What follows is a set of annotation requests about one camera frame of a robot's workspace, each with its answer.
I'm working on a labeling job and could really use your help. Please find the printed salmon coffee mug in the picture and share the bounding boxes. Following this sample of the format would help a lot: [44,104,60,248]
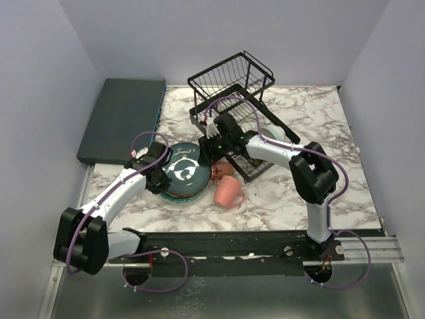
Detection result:
[210,161,234,185]

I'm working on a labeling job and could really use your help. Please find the plain pink mug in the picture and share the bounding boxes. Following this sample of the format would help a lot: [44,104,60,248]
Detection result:
[213,175,246,209]

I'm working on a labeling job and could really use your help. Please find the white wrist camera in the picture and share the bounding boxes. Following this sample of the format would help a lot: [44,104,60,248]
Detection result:
[206,118,220,139]
[129,147,149,158]

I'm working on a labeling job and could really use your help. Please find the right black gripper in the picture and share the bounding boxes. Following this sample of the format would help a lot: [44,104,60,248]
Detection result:
[197,132,231,165]

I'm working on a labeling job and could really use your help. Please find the blue glazed floral plate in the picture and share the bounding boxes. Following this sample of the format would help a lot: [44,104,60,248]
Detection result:
[163,143,211,195]

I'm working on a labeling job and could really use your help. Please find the black wire dish rack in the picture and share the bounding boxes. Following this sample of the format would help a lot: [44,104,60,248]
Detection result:
[187,51,300,183]

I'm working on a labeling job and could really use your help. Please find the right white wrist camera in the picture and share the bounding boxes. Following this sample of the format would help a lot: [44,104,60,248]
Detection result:
[206,118,220,139]

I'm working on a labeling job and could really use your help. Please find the teal patterned bottom plate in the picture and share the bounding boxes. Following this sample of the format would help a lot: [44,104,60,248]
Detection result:
[159,183,209,205]

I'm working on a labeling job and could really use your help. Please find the dark grey flat box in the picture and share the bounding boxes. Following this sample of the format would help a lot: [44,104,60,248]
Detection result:
[76,78,166,165]

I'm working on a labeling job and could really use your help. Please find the white bowl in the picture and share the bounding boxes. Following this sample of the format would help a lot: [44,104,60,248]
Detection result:
[258,124,286,142]

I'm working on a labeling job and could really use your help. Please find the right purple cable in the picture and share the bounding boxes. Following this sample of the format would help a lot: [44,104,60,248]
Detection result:
[204,96,372,290]

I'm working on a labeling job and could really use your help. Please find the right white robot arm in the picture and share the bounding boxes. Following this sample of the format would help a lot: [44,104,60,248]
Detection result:
[199,113,339,261]

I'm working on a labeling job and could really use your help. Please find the dark bowl beige inside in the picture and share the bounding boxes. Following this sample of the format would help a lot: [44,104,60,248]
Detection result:
[248,158,264,167]

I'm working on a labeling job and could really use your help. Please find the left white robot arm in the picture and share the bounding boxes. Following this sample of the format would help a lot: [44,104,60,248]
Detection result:
[53,142,173,275]

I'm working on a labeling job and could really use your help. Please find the aluminium frame rail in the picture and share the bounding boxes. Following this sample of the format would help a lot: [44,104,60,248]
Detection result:
[36,165,404,319]

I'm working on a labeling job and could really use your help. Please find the black mounting rail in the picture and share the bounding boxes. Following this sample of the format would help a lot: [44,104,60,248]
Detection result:
[106,229,346,278]

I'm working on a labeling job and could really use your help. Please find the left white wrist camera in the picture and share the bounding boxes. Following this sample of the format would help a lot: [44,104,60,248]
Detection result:
[129,147,149,158]

